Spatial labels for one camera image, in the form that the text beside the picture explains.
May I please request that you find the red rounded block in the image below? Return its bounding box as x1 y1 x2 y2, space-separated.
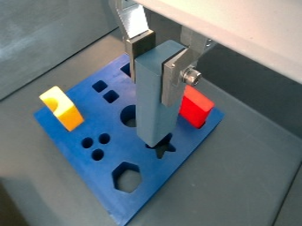
179 86 215 129

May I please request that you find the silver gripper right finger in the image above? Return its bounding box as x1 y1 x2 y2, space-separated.
161 26 216 107

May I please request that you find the light blue rectangular block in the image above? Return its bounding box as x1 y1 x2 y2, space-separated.
135 41 184 147

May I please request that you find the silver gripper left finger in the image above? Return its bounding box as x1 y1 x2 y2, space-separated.
108 0 156 80

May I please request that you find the blue shape sorter board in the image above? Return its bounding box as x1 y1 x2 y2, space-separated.
34 55 223 226

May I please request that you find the yellow arch block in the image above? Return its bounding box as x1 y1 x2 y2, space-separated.
38 87 84 132

